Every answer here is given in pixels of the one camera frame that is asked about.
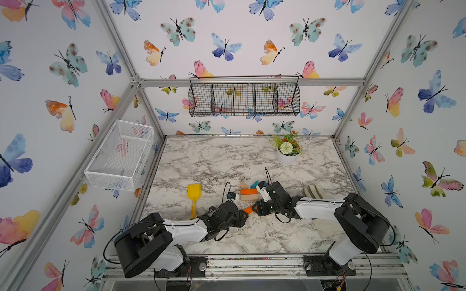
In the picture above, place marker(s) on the yellow toy shovel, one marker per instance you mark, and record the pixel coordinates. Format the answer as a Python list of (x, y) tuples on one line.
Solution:
[(194, 194)]

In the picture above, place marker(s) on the long natural wood block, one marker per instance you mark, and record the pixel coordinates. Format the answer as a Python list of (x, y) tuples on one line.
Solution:
[(249, 197)]

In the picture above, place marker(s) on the white mesh wall basket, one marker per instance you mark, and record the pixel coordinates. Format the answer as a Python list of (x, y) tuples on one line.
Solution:
[(119, 160)]

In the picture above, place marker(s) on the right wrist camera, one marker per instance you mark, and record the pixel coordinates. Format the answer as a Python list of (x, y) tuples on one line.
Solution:
[(261, 188)]

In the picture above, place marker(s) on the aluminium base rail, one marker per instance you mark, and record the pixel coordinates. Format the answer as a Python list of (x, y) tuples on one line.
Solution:
[(293, 266)]

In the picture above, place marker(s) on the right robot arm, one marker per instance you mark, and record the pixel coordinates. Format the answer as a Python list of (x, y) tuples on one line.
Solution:
[(363, 225)]

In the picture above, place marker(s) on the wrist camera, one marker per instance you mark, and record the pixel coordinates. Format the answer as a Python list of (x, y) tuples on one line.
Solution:
[(261, 188), (232, 196)]

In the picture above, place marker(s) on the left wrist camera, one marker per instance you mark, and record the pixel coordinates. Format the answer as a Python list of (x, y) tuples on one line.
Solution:
[(232, 196)]

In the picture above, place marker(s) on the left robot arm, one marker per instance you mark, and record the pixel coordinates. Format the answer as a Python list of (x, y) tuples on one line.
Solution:
[(158, 243)]

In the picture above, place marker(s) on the teal triangle block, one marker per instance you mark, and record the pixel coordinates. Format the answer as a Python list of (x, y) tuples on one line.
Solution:
[(254, 185)]

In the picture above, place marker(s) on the orange rectangular block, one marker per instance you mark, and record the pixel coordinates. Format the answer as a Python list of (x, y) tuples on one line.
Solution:
[(248, 210), (248, 192)]

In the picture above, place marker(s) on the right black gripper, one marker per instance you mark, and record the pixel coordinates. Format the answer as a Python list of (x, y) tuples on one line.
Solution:
[(260, 208)]

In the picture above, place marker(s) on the black wire wall basket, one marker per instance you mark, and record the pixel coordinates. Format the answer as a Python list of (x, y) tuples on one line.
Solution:
[(248, 96)]

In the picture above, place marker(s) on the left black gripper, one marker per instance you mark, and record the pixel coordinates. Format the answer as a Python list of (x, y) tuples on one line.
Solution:
[(240, 221)]

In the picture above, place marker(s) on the potted artificial flower plant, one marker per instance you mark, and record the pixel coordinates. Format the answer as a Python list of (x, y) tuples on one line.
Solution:
[(287, 148)]

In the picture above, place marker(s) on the striped green white cloth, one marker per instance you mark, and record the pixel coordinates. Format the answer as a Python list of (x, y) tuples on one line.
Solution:
[(314, 192)]

